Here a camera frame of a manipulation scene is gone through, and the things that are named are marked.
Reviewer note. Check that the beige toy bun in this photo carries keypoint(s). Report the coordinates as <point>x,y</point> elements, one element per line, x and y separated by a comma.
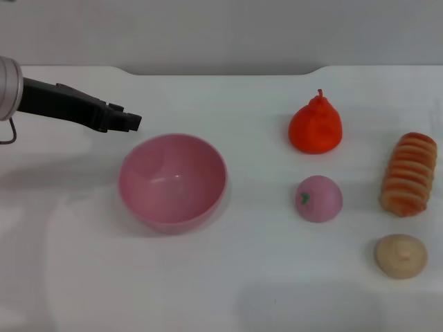
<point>399,257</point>

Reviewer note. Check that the orange striped toy bread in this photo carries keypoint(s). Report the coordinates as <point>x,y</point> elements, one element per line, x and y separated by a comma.
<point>410,173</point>

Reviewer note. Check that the pink plastic bowl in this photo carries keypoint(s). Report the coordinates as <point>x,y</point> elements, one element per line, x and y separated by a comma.
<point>173,186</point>

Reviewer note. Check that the pink toy peach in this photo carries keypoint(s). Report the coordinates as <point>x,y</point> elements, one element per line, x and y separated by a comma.
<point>320,200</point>

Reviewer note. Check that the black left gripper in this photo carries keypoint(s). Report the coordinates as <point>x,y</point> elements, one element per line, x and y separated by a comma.
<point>62,103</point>

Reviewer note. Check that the orange toy pear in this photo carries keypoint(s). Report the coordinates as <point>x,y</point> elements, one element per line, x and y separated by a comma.
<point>315,128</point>

